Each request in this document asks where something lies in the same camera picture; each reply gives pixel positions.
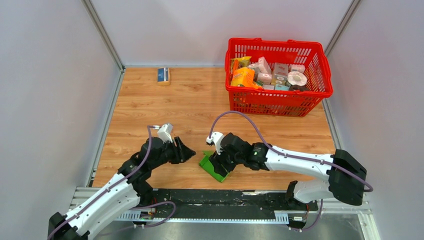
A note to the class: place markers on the blue yellow sponge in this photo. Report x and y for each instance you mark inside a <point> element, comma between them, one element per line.
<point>163,76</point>

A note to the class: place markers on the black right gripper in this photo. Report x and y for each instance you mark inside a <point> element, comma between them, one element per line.
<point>217,160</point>

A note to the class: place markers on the yellow snack bag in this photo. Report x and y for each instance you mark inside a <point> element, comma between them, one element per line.
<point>239,62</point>

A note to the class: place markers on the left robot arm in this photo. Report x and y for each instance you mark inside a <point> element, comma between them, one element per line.
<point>127,189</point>

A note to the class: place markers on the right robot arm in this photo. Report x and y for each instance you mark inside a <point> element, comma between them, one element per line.
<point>338,175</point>

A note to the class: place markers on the pink white tissue pack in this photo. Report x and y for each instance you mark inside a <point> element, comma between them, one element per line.
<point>264,66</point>

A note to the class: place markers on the white perforated cable tray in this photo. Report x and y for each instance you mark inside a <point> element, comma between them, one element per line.
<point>279,218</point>

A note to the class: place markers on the red shopping basket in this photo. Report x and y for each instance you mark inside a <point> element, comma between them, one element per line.
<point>281,78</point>

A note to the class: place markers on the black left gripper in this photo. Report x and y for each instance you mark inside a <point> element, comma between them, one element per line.
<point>182,153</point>

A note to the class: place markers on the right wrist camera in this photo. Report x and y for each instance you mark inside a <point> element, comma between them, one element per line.
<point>215,140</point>

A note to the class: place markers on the round tape roll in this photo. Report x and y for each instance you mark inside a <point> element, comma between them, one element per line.
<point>297,78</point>

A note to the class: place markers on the red white carton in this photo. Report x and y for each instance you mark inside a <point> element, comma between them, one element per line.
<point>280,69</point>

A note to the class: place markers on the orange snack box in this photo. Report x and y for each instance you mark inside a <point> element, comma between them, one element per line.
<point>243,77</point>

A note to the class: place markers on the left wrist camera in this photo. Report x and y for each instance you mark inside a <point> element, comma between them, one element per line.
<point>164,133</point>

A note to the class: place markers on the green paper box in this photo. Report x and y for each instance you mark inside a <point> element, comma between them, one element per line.
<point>207,166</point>

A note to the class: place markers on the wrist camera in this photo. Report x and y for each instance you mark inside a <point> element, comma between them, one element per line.
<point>215,140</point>
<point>164,133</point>

